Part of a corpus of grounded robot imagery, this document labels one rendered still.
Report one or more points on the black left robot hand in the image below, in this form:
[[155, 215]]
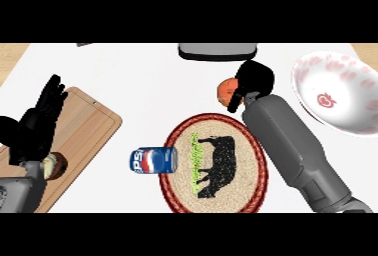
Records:
[[34, 125]]

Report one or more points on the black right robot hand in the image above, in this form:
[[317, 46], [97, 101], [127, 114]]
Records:
[[257, 78]]

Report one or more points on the orange squash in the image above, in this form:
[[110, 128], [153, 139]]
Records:
[[227, 90]]

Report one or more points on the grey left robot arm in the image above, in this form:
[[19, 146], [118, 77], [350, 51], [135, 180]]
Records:
[[22, 190]]

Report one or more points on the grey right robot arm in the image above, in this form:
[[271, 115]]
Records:
[[295, 150]]

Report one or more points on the white bowl with pink print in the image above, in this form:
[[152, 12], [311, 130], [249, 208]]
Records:
[[339, 93]]

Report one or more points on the oval woven placemat, black animal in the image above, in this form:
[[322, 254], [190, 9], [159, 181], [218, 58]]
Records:
[[215, 163]]

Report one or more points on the wooden cutting board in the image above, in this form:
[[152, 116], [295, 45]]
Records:
[[81, 133]]

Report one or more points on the dark grey appliance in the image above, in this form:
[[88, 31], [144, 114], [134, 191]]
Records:
[[215, 51]]

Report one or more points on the blue soda can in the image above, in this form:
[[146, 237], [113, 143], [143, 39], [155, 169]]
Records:
[[153, 160]]

